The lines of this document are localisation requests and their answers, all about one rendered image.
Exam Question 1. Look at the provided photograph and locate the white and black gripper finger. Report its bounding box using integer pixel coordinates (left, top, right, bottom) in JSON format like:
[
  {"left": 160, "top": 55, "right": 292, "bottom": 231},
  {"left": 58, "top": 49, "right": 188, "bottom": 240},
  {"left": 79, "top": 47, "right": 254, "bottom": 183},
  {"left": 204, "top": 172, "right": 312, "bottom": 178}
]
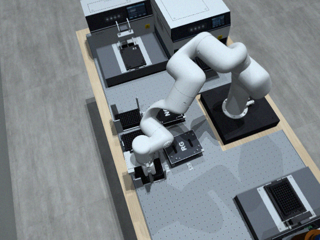
[{"left": 147, "top": 172, "right": 155, "bottom": 183}]

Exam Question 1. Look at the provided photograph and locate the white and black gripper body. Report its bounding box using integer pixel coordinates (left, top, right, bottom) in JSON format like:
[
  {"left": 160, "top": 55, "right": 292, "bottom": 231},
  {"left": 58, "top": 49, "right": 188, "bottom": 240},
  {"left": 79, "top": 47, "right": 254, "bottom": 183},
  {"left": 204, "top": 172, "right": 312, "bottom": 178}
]
[{"left": 141, "top": 160, "right": 156, "bottom": 177}]

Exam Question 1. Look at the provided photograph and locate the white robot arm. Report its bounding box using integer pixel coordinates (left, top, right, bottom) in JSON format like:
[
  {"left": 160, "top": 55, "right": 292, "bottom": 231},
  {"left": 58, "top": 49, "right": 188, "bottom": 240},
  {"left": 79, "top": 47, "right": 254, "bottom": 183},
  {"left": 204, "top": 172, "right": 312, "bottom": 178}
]
[{"left": 123, "top": 32, "right": 272, "bottom": 175}]

